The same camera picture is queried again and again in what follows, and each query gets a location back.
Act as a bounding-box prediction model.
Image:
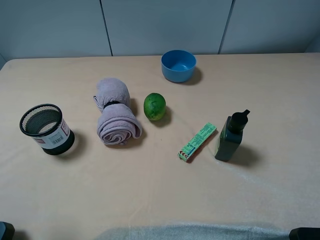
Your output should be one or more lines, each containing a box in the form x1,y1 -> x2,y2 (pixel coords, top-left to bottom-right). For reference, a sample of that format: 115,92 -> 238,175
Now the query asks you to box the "green chewing gum pack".
177,122 -> 217,163

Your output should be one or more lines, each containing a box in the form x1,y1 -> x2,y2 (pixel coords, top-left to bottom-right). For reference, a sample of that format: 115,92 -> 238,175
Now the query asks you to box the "dark green pump bottle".
214,109 -> 250,162

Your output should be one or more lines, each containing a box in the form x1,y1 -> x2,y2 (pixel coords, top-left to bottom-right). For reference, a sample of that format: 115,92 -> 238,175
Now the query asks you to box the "green lime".
143,93 -> 167,121

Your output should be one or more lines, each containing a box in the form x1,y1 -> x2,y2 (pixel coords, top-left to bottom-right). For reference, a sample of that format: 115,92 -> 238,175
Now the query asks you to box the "pink towel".
93,78 -> 142,146

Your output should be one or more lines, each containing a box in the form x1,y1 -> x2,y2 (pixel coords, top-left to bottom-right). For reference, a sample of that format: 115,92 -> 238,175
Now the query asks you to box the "blue plastic bowl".
161,49 -> 197,83

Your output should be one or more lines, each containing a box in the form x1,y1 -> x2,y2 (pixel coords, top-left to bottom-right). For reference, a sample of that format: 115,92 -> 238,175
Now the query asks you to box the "black mesh pen cup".
19,103 -> 75,156

